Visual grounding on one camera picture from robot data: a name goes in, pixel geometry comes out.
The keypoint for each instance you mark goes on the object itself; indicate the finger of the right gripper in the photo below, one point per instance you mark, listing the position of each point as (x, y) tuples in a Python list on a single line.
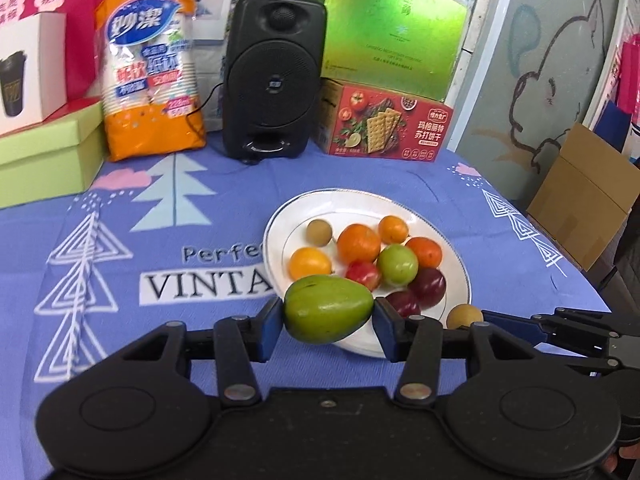
[(567, 323), (530, 331)]

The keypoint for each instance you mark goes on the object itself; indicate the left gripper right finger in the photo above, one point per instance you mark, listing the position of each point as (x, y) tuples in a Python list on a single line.
[(420, 343)]

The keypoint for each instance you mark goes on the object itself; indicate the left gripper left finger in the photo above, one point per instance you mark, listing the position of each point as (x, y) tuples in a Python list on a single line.
[(234, 344)]

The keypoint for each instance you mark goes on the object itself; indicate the round green fruit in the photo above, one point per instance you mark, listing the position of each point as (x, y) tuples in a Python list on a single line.
[(398, 265)]

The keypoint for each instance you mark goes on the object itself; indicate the green mango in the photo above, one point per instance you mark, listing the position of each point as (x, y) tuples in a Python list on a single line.
[(323, 309)]

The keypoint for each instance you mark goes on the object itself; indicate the red plum fruit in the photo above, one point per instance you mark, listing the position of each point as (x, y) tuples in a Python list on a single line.
[(364, 273)]

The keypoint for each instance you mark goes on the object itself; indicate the large orange tangerine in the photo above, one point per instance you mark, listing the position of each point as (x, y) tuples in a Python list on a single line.
[(358, 242)]

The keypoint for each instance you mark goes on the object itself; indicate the person's right hand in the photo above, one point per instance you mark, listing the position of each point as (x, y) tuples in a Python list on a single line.
[(629, 453)]

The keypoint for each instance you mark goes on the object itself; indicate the dark purple plum left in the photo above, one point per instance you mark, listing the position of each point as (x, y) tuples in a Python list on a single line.
[(404, 303)]

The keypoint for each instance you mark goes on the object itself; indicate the dark purple plum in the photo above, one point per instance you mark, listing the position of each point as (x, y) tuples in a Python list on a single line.
[(429, 287), (404, 303)]

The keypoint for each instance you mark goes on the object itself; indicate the dark purple plum right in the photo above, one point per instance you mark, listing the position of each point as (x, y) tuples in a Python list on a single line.
[(429, 287)]

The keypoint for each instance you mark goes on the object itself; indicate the small orange tangerine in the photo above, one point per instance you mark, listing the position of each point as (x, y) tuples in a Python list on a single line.
[(426, 250)]

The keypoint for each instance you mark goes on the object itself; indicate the yellow cherry tomato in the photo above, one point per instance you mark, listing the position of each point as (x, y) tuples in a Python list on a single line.
[(307, 261)]

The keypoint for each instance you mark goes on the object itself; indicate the orange kumquat fruit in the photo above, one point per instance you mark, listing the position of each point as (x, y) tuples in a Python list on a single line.
[(393, 230)]

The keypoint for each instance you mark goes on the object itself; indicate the blue printed tablecloth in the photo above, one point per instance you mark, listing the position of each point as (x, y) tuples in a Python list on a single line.
[(180, 238)]

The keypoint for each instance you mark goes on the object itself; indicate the white ceramic plate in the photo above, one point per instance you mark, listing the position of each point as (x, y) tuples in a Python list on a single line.
[(341, 207)]

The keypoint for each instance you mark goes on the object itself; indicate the folded cardboard box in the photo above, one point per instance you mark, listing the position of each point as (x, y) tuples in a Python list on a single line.
[(586, 197)]

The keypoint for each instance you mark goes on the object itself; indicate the brown longan fruit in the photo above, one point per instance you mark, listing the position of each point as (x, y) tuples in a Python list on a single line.
[(318, 233)]

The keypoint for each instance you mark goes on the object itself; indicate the red cracker box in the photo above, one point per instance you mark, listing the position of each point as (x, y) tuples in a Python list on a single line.
[(360, 121)]

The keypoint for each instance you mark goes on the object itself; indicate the light green shoe box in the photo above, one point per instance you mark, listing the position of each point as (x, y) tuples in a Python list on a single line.
[(58, 157)]

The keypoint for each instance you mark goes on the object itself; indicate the black speaker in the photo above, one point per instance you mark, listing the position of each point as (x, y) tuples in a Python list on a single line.
[(272, 79)]

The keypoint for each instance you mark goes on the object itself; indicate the green gift box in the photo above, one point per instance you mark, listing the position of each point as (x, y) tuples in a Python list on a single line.
[(403, 45)]

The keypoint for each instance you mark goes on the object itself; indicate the blue poster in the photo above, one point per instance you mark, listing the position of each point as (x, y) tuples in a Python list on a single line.
[(215, 0)]

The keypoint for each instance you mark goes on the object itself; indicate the orange paper cup package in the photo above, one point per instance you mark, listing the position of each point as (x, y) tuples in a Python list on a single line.
[(149, 93)]

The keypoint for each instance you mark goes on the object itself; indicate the white cup box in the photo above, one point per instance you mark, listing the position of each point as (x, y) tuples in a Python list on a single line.
[(33, 82)]

